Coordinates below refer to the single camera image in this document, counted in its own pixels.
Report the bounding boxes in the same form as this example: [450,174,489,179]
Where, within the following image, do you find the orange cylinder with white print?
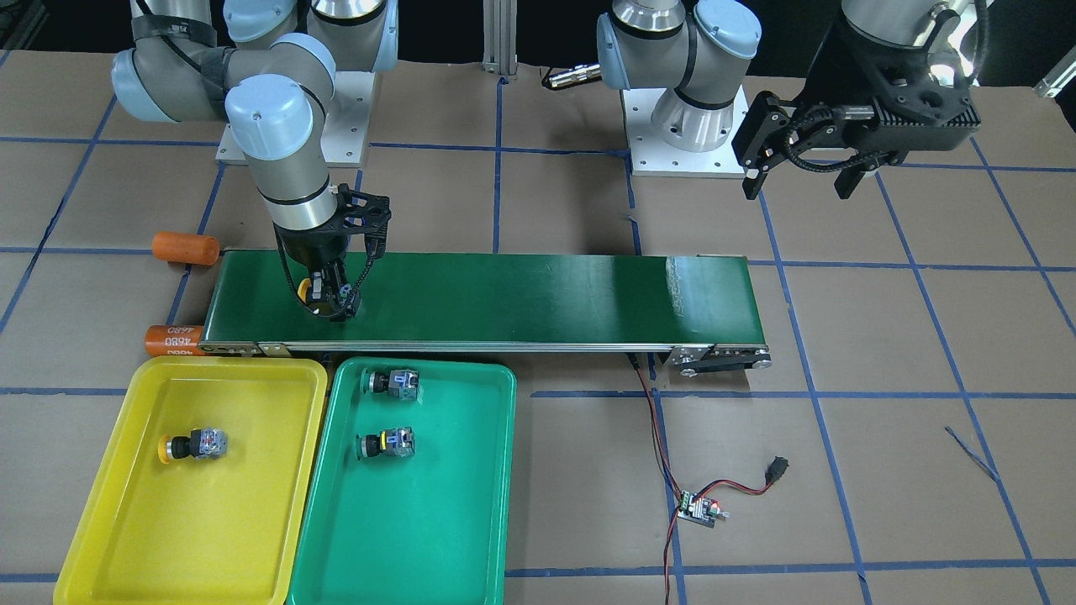
[145,324,208,357]

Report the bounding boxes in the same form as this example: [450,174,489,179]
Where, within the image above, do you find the yellow plastic tray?
[53,356,328,604]

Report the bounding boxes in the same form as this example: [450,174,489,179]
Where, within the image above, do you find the green conveyor belt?
[199,250,770,376]

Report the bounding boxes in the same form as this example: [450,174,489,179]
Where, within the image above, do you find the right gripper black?
[277,185,392,322]

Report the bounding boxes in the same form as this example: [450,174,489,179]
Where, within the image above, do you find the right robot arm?
[111,1,398,322]

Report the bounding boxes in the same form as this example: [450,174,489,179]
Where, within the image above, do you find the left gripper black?
[731,22,981,200]

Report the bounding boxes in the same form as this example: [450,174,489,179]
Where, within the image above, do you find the green plastic tray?
[286,357,516,604]

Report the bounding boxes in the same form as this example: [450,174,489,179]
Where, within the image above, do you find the green push button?
[362,368,420,400]
[355,426,415,460]

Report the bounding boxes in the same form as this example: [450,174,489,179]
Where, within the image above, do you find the aluminium frame post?
[482,0,518,79]

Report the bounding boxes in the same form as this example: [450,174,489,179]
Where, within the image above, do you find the yellow push button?
[297,278,322,306]
[157,428,229,465]

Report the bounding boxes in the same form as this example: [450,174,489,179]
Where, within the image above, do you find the motor controller board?
[676,490,730,529]

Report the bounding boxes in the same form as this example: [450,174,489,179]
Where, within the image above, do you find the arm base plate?
[621,87,748,179]
[218,71,377,167]

